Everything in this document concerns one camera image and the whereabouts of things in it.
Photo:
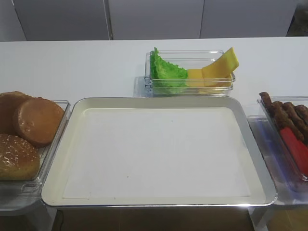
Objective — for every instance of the clear left bun container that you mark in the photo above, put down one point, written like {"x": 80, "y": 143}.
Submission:
{"x": 32, "y": 188}

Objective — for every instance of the sesame top bun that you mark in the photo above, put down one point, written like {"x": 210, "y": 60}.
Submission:
{"x": 19, "y": 160}

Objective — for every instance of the red tomato slice left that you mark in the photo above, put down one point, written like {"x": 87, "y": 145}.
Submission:
{"x": 298, "y": 151}

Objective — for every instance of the flat yellow cheese slice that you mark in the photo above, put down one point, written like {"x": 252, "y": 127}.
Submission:
{"x": 195, "y": 78}

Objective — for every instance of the white metal baking tray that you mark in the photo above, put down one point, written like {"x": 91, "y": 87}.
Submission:
{"x": 172, "y": 151}

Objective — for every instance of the brown meat patty middle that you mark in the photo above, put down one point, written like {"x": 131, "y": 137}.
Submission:
{"x": 297, "y": 121}

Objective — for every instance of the brown bun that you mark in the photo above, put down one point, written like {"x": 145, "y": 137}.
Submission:
{"x": 36, "y": 120}
{"x": 9, "y": 102}

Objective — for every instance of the brown bottom bun back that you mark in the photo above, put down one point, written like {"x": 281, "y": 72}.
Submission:
{"x": 9, "y": 102}

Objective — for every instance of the brown bottom bun front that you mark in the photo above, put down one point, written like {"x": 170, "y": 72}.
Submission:
{"x": 36, "y": 120}

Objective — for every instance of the brown meat patty right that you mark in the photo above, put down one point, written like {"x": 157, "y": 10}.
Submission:
{"x": 302, "y": 111}

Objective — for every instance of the clear center vegetable container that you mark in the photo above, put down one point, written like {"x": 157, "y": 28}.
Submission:
{"x": 188, "y": 59}

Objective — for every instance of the brown meat patty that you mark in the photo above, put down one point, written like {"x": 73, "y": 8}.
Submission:
{"x": 302, "y": 111}
{"x": 275, "y": 110}
{"x": 297, "y": 121}

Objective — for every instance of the clear right meat container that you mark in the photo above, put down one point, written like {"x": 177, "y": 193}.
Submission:
{"x": 279, "y": 161}

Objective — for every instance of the leaning yellow cheese slice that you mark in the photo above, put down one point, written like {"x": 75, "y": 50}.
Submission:
{"x": 218, "y": 74}

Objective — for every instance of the brown meat patty left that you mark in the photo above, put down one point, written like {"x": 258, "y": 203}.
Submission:
{"x": 275, "y": 110}

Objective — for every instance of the green lettuce leaf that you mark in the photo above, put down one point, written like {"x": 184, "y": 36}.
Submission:
{"x": 165, "y": 74}

